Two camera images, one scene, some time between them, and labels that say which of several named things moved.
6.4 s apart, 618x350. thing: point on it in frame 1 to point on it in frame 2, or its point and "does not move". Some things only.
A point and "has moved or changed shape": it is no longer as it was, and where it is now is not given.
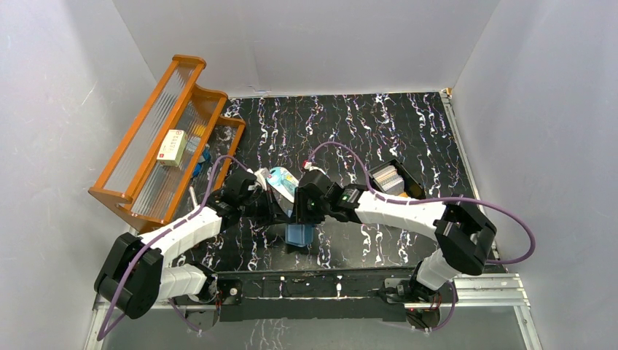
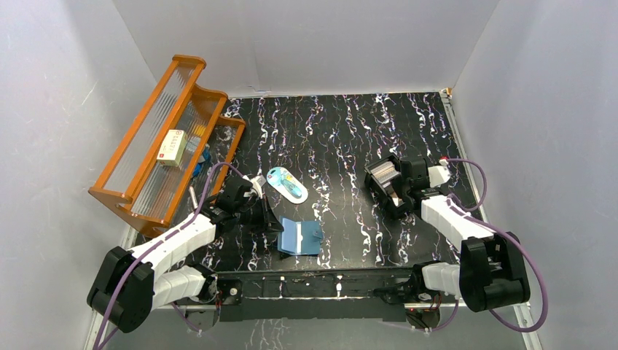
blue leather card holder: (301, 235) has moved or changed shape
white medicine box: (173, 148) does not move
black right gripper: (302, 216) to (396, 184)
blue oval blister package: (283, 182) does not move
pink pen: (193, 195) does not move
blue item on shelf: (206, 155) does not move
